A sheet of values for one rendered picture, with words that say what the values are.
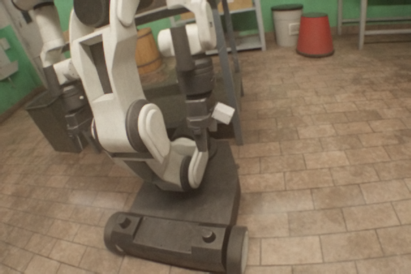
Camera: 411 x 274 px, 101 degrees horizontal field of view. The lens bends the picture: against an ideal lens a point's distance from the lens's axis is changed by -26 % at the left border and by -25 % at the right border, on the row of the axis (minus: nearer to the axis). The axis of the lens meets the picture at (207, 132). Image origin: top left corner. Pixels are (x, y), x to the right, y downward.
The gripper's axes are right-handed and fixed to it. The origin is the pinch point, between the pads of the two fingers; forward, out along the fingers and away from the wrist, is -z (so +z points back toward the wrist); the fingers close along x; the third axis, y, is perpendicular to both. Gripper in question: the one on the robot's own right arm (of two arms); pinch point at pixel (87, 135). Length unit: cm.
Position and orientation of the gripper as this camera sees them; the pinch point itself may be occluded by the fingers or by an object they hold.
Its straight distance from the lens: 82.2
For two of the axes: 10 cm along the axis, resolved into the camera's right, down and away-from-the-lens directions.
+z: -1.7, -8.9, -4.3
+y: 9.5, -0.4, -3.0
